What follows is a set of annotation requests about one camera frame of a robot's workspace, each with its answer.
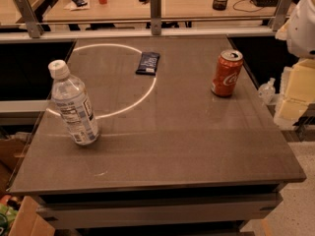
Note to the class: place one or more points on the black mesh cup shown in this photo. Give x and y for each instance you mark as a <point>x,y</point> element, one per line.
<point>219,5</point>

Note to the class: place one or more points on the black phone on paper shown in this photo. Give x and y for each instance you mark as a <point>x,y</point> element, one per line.
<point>74,5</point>

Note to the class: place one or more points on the red soda can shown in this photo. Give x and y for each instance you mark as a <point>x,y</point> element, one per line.
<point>228,69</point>

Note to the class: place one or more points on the cardboard box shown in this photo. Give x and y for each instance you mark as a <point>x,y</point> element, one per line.
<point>28,222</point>

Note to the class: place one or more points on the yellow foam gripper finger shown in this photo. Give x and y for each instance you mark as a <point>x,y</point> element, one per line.
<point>288,113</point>

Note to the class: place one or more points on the dark blue snack bar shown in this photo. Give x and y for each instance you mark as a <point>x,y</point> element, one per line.
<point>148,64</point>

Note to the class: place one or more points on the clear plastic water bottle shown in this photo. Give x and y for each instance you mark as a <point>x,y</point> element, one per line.
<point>72,101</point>

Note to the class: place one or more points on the right metal bracket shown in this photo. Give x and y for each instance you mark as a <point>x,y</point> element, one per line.
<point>279,17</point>

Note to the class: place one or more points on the left metal bracket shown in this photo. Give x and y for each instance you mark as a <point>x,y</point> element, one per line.
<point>34,28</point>

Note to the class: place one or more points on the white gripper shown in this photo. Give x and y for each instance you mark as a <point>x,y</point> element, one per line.
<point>302,27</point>

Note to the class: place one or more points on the metal bracket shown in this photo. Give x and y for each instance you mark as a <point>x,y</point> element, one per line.
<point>279,17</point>
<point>34,28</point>
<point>155,7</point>

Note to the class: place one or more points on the middle metal bracket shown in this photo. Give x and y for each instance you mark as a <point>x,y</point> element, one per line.
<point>155,7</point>

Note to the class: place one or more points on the small clear glass bottle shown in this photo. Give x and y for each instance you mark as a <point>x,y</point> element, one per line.
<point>267,91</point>

